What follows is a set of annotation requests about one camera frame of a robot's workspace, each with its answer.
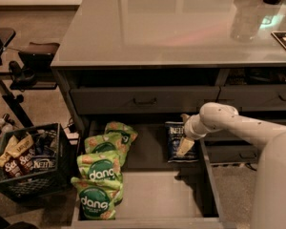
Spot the grey right bottom drawer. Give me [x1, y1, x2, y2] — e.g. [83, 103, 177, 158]
[206, 145, 258, 163]

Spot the front green Dang bag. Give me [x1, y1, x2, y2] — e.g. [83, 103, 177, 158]
[71, 177, 121, 220]

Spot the dark plastic crate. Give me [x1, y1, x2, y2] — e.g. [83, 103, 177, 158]
[0, 123, 74, 202]

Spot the grey top left drawer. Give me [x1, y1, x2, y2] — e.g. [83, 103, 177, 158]
[70, 86, 219, 115]

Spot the blue Kettle chip bag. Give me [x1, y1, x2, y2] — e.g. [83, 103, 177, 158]
[165, 121, 198, 162]

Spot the blue Kettle bag in crate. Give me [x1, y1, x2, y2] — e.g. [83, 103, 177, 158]
[33, 156, 56, 172]

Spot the grey top right drawer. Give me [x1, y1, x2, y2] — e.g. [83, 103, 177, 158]
[217, 85, 286, 112]

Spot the red Sensible snack bag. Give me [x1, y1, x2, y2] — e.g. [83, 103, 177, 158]
[8, 135, 35, 175]

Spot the green dang bag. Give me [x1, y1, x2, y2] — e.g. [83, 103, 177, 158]
[71, 177, 121, 220]
[84, 133, 127, 154]
[105, 121, 138, 166]
[77, 151, 122, 181]

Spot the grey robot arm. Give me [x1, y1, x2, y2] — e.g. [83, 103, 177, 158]
[181, 102, 286, 229]

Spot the grey right middle drawer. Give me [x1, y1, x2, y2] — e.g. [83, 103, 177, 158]
[205, 119, 286, 141]

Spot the rear green Dang bag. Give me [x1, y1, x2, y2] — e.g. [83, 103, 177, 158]
[105, 121, 138, 166]

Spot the grey counter cabinet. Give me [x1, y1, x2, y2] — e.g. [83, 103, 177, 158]
[51, 0, 286, 133]

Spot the open grey middle drawer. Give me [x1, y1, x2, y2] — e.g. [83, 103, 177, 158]
[63, 121, 236, 229]

